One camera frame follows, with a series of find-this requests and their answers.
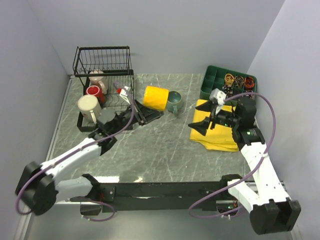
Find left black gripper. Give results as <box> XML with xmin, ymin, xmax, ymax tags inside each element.
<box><xmin>109</xmin><ymin>98</ymin><xmax>164</xmax><ymax>135</ymax></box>

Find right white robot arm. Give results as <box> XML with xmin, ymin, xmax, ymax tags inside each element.
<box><xmin>188</xmin><ymin>97</ymin><xmax>301</xmax><ymax>235</ymax></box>

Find yellow cup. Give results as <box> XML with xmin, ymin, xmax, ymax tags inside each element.
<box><xmin>143</xmin><ymin>86</ymin><xmax>169</xmax><ymax>112</ymax></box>

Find pink mug purple interior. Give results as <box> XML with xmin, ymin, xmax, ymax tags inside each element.
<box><xmin>89</xmin><ymin>70</ymin><xmax>108</xmax><ymax>95</ymax></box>

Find blue-green glazed mug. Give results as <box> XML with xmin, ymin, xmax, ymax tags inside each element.
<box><xmin>166</xmin><ymin>91</ymin><xmax>182</xmax><ymax>116</ymax></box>

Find green compartment organizer tray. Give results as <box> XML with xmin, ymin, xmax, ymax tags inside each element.
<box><xmin>199</xmin><ymin>65</ymin><xmax>258</xmax><ymax>100</ymax></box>

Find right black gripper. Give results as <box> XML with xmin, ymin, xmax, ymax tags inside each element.
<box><xmin>188</xmin><ymin>99</ymin><xmax>240</xmax><ymax>136</ymax></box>

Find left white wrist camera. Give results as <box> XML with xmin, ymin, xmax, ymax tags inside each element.
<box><xmin>117</xmin><ymin>86</ymin><xmax>131</xmax><ymax>105</ymax></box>

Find red mug white squiggles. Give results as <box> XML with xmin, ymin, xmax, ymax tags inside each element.
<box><xmin>85</xmin><ymin>85</ymin><xmax>106</xmax><ymax>104</ymax></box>

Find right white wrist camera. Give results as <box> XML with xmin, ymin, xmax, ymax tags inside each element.
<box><xmin>209</xmin><ymin>88</ymin><xmax>227</xmax><ymax>114</ymax></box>

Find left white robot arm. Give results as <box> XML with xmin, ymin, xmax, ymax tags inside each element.
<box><xmin>15</xmin><ymin>100</ymin><xmax>164</xmax><ymax>216</ymax></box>

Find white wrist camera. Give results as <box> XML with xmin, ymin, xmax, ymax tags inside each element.
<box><xmin>209</xmin><ymin>88</ymin><xmax>227</xmax><ymax>114</ymax></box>
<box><xmin>117</xmin><ymin>86</ymin><xmax>131</xmax><ymax>105</ymax></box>

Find black base beam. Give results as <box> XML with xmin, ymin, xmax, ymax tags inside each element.
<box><xmin>97</xmin><ymin>181</ymin><xmax>248</xmax><ymax>213</ymax></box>

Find white floral mug green interior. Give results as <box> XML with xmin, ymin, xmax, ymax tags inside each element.
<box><xmin>77</xmin><ymin>94</ymin><xmax>102</xmax><ymax>124</ymax></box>

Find black wire dish rack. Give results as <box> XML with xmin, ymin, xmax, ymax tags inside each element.
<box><xmin>73</xmin><ymin>45</ymin><xmax>136</xmax><ymax>132</ymax></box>

